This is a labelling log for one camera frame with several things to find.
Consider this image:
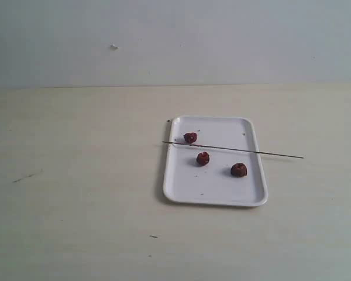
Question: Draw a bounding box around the red date fruit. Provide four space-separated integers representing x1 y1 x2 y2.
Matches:
196 152 210 166
184 132 198 144
230 163 247 177

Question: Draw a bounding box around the red date fruit top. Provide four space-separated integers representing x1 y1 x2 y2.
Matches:
184 132 198 144

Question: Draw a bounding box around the thin wooden skewer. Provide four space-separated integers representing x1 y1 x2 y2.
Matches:
161 141 305 159

